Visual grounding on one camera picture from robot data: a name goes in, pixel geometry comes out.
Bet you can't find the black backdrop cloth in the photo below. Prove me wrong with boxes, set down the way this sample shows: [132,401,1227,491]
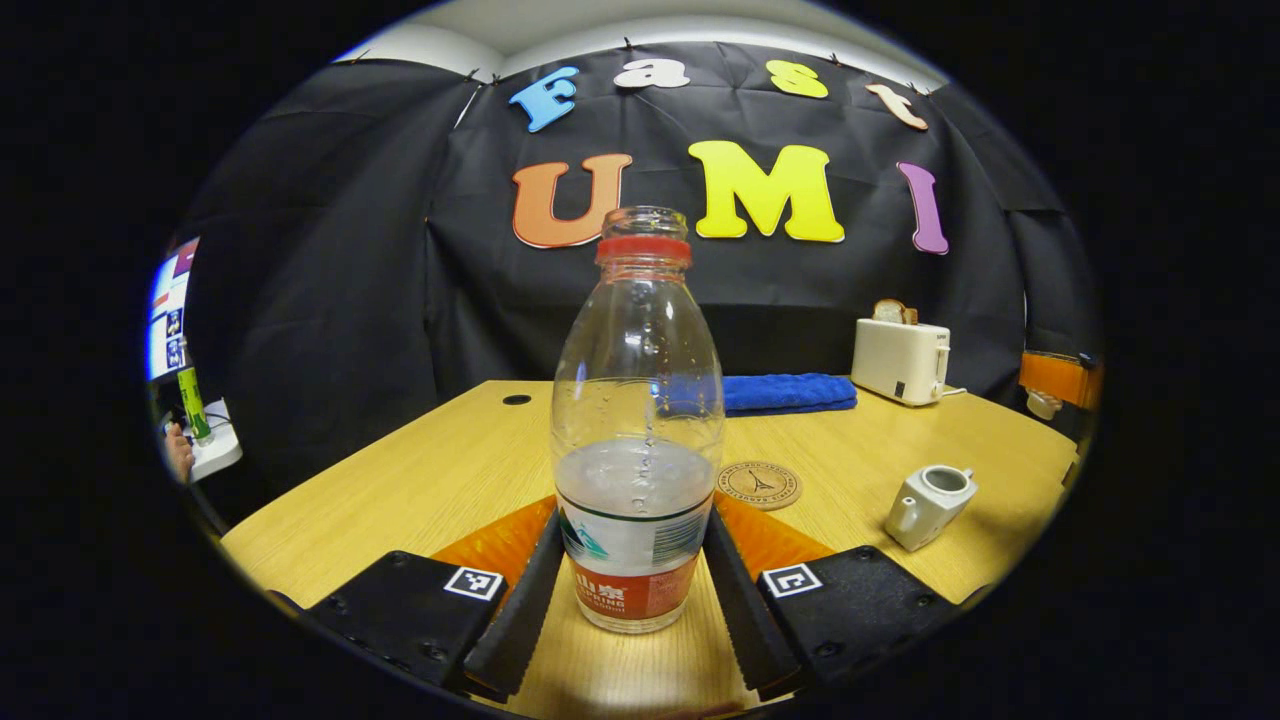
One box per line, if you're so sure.
[185,42,1101,491]

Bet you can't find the white ceramic teacup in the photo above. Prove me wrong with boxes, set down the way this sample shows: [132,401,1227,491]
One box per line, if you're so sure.
[885,465,979,553]

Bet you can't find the white toaster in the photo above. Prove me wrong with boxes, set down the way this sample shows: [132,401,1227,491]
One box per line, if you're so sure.
[851,318,952,407]

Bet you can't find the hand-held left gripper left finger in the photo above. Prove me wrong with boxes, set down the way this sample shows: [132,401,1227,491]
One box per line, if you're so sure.
[305,495,567,701]

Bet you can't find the computer monitor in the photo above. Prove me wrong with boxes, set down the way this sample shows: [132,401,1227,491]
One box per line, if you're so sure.
[148,237,201,381]

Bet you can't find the round cork coaster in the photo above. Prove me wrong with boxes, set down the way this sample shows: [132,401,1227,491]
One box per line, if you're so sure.
[717,460,803,512]

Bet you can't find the clear plastic water bottle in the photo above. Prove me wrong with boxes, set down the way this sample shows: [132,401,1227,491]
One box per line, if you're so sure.
[550,205,726,636]

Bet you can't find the blue folded towel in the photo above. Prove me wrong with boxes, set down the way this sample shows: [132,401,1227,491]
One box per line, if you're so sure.
[720,373,859,417]

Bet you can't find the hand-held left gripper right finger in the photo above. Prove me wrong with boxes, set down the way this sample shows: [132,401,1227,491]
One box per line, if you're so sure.
[700,490,967,701]

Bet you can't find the white side table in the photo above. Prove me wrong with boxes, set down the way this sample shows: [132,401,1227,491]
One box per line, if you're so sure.
[190,400,244,483]

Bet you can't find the green bottle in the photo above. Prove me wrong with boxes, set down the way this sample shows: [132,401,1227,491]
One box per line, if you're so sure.
[178,367,213,444]

